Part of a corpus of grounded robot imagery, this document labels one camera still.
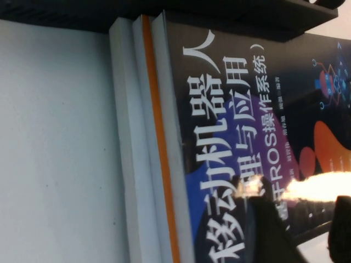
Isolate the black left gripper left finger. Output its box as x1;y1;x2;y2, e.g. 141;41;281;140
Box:
245;196;311;263

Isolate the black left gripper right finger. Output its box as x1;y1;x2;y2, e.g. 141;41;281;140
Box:
327;195;351;263

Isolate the dark cover robotics book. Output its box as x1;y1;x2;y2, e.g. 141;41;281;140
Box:
151;9;351;263

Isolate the orange bordered book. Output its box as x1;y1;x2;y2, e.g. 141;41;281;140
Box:
132;15;182;263

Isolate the book with white page edge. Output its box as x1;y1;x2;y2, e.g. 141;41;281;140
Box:
109;18;165;263

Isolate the black plastic book stand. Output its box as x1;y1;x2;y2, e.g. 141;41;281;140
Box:
0;0;338;42

